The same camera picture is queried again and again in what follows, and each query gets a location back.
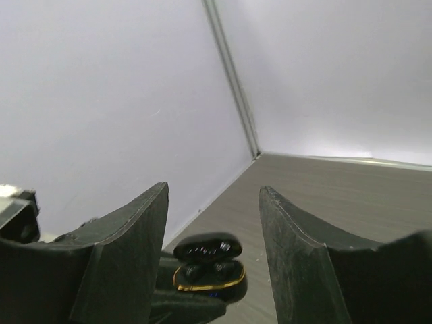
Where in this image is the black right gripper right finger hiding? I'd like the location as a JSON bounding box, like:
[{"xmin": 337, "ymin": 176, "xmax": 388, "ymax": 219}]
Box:
[{"xmin": 259, "ymin": 186, "xmax": 431, "ymax": 323}]

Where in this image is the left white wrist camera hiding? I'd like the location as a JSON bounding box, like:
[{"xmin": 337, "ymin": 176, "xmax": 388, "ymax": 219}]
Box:
[{"xmin": 1, "ymin": 184, "xmax": 41, "ymax": 244}]

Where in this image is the black earbud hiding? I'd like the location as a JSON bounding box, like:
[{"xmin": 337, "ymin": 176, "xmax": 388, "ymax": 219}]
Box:
[{"xmin": 213, "ymin": 261, "xmax": 236, "ymax": 280}]

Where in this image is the black gold-trimmed earbud case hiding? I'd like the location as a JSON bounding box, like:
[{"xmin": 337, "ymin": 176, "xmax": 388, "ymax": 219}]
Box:
[{"xmin": 173, "ymin": 232, "xmax": 248, "ymax": 304}]

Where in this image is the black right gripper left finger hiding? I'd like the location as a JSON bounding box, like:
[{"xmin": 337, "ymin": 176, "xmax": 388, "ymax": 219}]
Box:
[{"xmin": 1, "ymin": 182, "xmax": 168, "ymax": 323}]

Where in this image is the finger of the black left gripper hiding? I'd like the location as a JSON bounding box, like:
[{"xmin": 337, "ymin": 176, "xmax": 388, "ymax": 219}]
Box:
[
  {"xmin": 155, "ymin": 256, "xmax": 182, "ymax": 290},
  {"xmin": 150, "ymin": 290, "xmax": 226, "ymax": 324}
]

